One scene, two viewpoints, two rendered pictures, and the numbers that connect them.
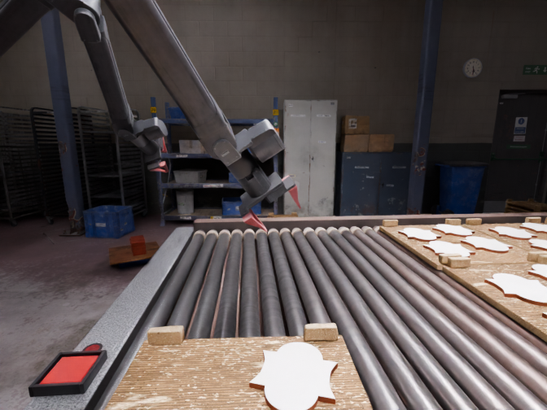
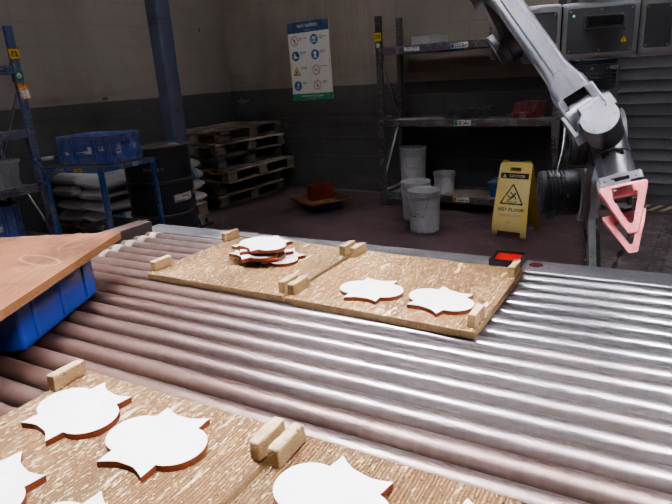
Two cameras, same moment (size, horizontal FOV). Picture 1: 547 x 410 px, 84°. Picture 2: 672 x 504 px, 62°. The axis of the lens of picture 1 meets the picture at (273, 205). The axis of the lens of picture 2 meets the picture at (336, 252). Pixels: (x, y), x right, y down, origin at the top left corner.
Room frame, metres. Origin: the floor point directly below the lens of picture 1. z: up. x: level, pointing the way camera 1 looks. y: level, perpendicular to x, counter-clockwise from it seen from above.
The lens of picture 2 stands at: (0.80, -0.98, 1.37)
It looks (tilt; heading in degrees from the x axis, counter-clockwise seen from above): 18 degrees down; 125
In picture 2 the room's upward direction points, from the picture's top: 4 degrees counter-clockwise
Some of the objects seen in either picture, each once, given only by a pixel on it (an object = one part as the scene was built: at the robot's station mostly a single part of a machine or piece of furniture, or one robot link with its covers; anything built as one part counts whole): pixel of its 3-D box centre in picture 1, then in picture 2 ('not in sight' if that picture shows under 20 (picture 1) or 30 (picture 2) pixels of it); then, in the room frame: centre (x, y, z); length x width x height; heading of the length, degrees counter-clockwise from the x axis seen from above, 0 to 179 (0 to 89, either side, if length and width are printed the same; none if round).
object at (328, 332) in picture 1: (320, 332); (476, 315); (0.48, -0.08, 0.95); 0.06 x 0.02 x 0.03; 92
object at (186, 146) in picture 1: (194, 146); not in sight; (4.93, 1.26, 1.20); 0.36 x 0.28 x 0.22; 78
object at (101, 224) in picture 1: (110, 221); not in sight; (4.15, 2.28, 0.19); 0.50 x 0.41 x 0.37; 83
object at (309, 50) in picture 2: not in sight; (309, 61); (-3.34, 4.75, 1.55); 0.61 x 0.02 x 0.91; 0
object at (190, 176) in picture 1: (190, 176); not in sight; (4.89, 1.32, 0.74); 0.44 x 0.36 x 0.20; 76
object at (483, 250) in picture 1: (451, 238); not in sight; (1.03, -0.62, 0.94); 0.41 x 0.35 x 0.04; 4
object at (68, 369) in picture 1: (71, 372); (508, 259); (0.42, 0.32, 0.92); 0.06 x 0.06 x 0.01; 5
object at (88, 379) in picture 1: (71, 371); (508, 258); (0.42, 0.32, 0.92); 0.08 x 0.08 x 0.02; 5
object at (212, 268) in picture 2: not in sight; (256, 263); (-0.14, 0.03, 0.93); 0.41 x 0.35 x 0.02; 4
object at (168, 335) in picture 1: (166, 335); (514, 268); (0.47, 0.18, 0.95); 0.06 x 0.02 x 0.03; 92
